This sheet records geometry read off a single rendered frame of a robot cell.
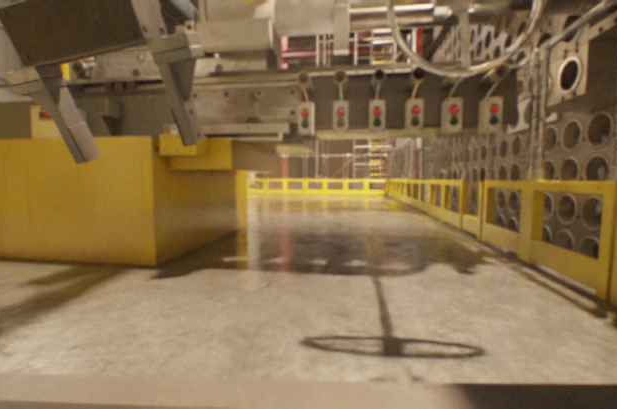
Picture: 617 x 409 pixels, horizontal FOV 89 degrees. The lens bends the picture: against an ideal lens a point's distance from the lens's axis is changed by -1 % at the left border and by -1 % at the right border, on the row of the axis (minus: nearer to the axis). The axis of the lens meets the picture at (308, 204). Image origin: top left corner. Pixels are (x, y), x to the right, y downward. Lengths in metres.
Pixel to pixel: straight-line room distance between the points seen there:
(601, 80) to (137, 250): 2.60
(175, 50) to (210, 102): 1.56
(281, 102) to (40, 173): 1.22
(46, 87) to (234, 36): 1.53
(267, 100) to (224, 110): 0.25
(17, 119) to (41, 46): 2.33
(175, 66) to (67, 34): 0.09
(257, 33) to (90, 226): 1.25
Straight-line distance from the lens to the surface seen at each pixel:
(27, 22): 0.41
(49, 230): 1.97
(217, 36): 1.93
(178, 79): 0.35
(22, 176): 2.05
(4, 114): 2.81
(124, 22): 0.35
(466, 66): 0.99
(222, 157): 1.56
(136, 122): 2.15
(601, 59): 2.52
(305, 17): 2.00
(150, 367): 0.82
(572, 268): 1.58
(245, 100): 1.82
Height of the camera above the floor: 0.40
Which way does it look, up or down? 5 degrees down
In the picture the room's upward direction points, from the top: straight up
